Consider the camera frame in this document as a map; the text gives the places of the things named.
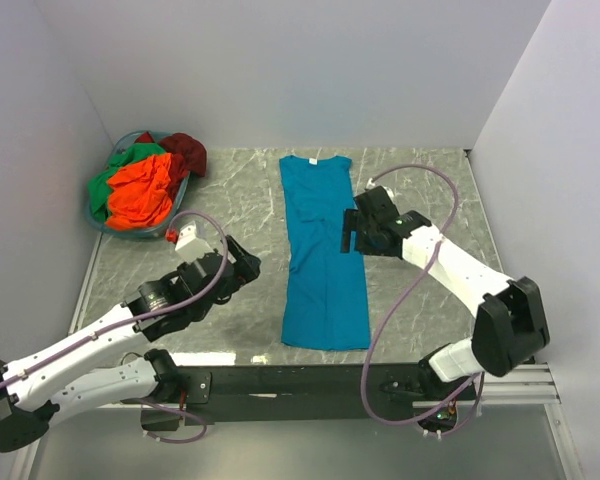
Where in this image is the black base beam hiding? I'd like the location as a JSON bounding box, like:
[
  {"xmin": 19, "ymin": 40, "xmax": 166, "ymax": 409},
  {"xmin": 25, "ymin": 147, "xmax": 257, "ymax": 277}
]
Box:
[{"xmin": 147, "ymin": 363, "xmax": 462, "ymax": 424}]

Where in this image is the dark red t shirt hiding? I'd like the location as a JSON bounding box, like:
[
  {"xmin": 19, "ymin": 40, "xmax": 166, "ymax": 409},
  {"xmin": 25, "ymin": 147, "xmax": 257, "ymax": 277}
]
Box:
[{"xmin": 158, "ymin": 133, "xmax": 207, "ymax": 177}]

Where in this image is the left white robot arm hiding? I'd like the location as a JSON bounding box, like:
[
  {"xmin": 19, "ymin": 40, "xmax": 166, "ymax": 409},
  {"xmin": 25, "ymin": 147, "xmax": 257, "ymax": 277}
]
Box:
[{"xmin": 0, "ymin": 237, "xmax": 261, "ymax": 453}]

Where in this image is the orange t shirt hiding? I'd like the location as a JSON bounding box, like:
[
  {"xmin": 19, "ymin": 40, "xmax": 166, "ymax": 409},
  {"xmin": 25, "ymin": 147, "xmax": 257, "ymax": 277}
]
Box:
[{"xmin": 105, "ymin": 153, "xmax": 183, "ymax": 231}]

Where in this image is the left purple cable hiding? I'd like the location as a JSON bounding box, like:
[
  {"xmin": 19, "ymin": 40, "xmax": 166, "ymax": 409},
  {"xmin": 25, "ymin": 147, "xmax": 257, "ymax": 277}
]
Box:
[{"xmin": 0, "ymin": 210, "xmax": 230, "ymax": 449}]

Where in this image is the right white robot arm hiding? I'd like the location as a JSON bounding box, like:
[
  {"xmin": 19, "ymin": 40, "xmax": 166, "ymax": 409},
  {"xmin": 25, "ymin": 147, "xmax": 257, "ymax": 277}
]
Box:
[{"xmin": 341, "ymin": 186, "xmax": 550, "ymax": 398}]

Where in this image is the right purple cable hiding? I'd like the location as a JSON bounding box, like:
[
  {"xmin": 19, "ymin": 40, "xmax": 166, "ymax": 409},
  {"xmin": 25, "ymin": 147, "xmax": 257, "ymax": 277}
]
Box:
[{"xmin": 362, "ymin": 164, "xmax": 485, "ymax": 437}]

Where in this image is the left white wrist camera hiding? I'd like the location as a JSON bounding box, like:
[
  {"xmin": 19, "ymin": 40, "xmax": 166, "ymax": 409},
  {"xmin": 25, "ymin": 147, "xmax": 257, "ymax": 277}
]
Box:
[{"xmin": 165, "ymin": 221, "xmax": 214, "ymax": 263}]

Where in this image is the green t shirt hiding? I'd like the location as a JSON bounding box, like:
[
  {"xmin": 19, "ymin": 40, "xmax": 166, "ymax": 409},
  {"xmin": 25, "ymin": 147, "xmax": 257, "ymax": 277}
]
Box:
[{"xmin": 87, "ymin": 143, "xmax": 165, "ymax": 223}]

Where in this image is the aluminium rail frame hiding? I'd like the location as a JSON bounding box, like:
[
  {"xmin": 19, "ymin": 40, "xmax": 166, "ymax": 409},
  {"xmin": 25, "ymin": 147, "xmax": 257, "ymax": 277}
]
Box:
[{"xmin": 29, "ymin": 363, "xmax": 564, "ymax": 411}]

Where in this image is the purple cable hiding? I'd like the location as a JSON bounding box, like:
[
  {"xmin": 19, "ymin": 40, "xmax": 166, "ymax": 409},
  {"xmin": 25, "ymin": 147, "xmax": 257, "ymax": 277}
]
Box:
[
  {"xmin": 362, "ymin": 164, "xmax": 485, "ymax": 437},
  {"xmin": 0, "ymin": 210, "xmax": 230, "ymax": 449}
]

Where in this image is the teal laundry basket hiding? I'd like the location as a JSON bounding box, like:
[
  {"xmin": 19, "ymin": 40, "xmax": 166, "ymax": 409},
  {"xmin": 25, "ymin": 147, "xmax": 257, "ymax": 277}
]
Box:
[{"xmin": 84, "ymin": 131, "xmax": 189, "ymax": 240}]

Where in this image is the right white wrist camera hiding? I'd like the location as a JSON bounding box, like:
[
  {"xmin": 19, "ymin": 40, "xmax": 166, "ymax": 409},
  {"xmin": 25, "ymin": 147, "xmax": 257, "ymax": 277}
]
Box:
[{"xmin": 365, "ymin": 179, "xmax": 395, "ymax": 201}]

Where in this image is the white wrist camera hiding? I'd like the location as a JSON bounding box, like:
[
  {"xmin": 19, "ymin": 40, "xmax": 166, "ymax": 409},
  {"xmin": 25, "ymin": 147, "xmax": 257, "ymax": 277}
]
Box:
[
  {"xmin": 165, "ymin": 221, "xmax": 214, "ymax": 263},
  {"xmin": 365, "ymin": 179, "xmax": 395, "ymax": 201}
]

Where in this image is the blue t shirt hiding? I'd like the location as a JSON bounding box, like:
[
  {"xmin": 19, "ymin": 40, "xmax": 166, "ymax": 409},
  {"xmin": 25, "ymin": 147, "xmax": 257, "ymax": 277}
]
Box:
[{"xmin": 279, "ymin": 155, "xmax": 371, "ymax": 351}]

